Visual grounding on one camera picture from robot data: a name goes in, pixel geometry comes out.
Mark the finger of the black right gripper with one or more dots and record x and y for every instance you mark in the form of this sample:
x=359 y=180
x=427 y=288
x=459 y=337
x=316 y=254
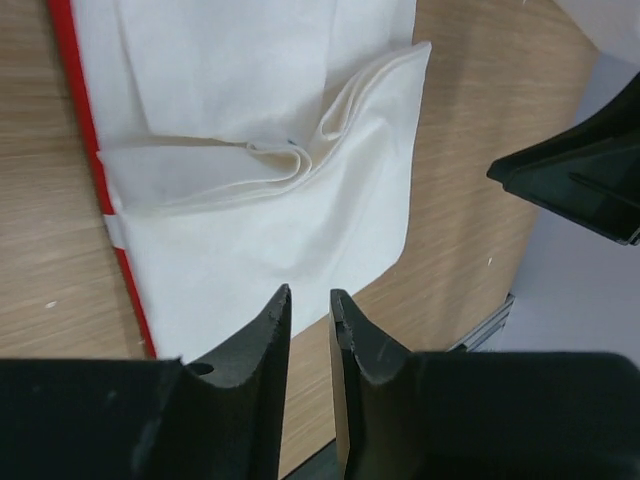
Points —
x=588 y=174

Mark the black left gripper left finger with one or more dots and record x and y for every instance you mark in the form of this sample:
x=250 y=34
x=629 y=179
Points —
x=218 y=417

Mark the white printed t-shirt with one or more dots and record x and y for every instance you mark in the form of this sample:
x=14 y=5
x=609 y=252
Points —
x=240 y=145

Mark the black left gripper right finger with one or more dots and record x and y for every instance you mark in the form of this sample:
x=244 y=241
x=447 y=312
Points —
x=402 y=414

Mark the aluminium frame rail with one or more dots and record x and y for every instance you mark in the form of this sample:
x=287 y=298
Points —
x=487 y=335

